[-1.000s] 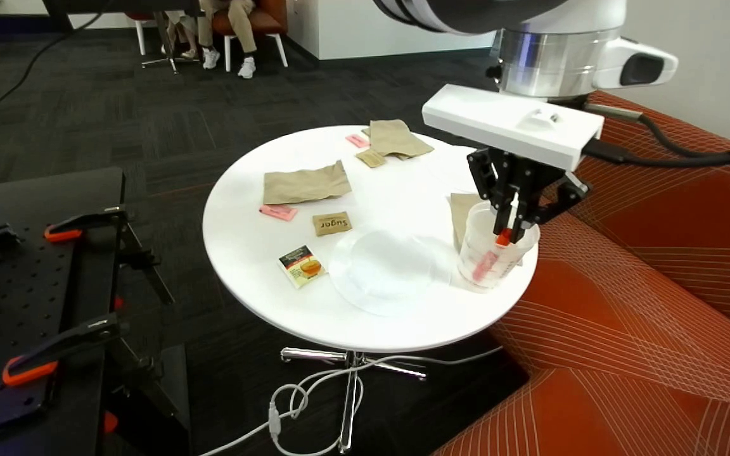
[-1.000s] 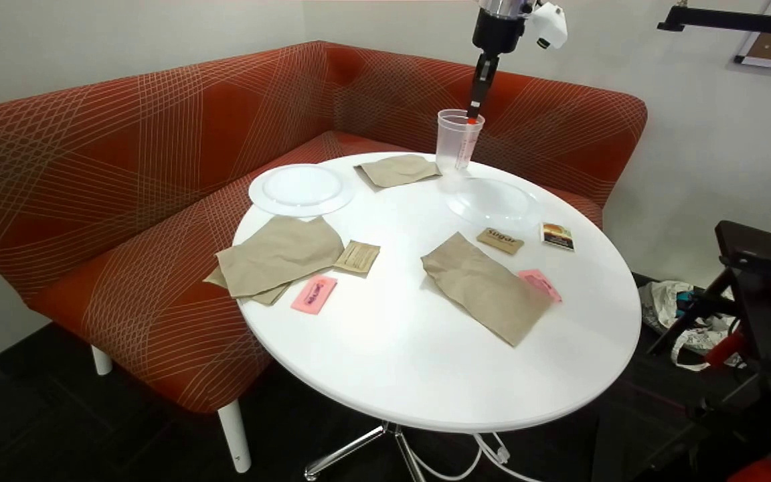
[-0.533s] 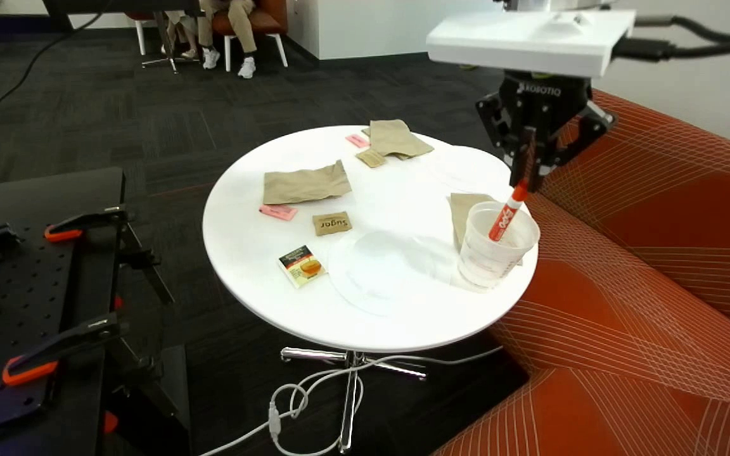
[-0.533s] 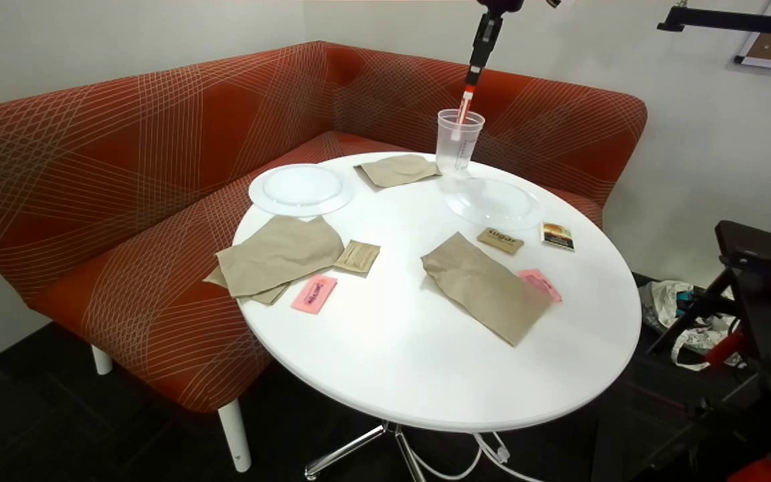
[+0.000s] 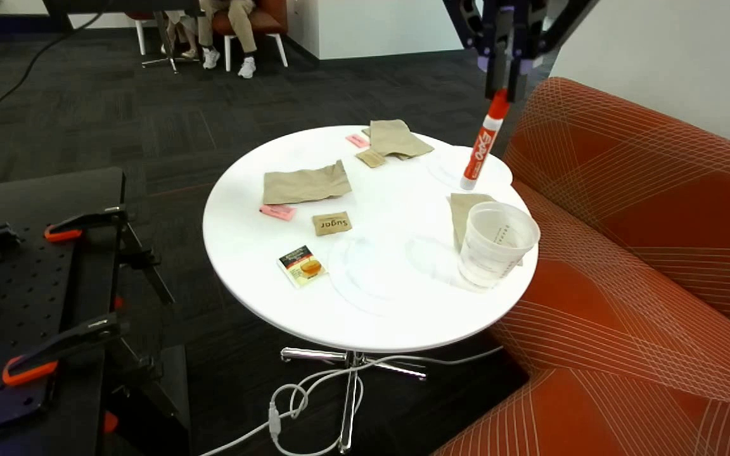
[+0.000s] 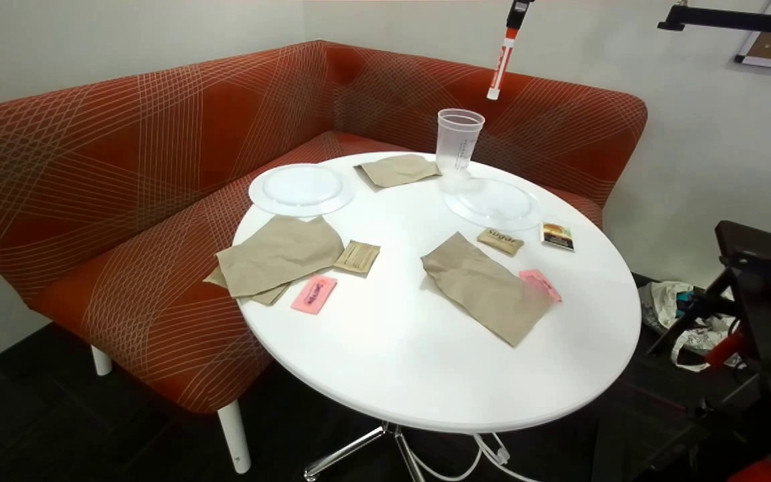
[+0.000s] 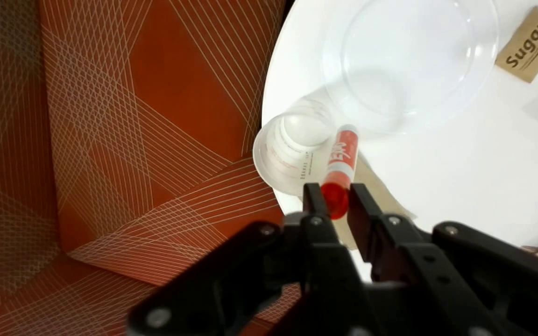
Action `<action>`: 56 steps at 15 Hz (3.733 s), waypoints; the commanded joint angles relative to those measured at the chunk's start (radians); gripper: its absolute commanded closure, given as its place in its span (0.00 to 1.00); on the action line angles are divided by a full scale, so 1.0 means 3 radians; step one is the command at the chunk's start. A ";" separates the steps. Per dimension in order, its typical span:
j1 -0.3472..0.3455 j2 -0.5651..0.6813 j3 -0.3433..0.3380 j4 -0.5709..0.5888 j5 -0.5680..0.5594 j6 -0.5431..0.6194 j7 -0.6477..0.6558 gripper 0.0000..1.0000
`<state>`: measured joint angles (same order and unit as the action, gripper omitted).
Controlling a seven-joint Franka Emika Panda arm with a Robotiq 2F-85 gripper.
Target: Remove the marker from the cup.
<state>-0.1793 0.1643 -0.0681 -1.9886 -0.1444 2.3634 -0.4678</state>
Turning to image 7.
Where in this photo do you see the orange patterned carpet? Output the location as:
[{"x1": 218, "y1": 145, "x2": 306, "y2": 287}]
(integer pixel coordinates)
[{"x1": 0, "y1": 0, "x2": 302, "y2": 336}]

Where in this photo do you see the brown sugar packet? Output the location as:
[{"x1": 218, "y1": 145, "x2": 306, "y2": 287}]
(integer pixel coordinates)
[{"x1": 493, "y1": 3, "x2": 538, "y2": 85}]

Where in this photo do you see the red white marker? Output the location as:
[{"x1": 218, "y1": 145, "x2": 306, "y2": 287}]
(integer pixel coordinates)
[{"x1": 319, "y1": 123, "x2": 362, "y2": 221}]

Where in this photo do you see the clear glass bowl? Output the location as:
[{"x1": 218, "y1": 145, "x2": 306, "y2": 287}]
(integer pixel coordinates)
[{"x1": 319, "y1": 0, "x2": 502, "y2": 136}]

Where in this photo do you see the clear plastic measuring cup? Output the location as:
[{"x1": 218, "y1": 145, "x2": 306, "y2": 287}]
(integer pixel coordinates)
[{"x1": 250, "y1": 91, "x2": 371, "y2": 201}]

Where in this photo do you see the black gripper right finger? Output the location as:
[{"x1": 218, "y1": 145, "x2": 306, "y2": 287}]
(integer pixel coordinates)
[{"x1": 345, "y1": 180, "x2": 538, "y2": 336}]

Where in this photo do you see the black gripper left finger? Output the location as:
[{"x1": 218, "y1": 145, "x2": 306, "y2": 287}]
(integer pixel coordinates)
[{"x1": 127, "y1": 180, "x2": 371, "y2": 336}]

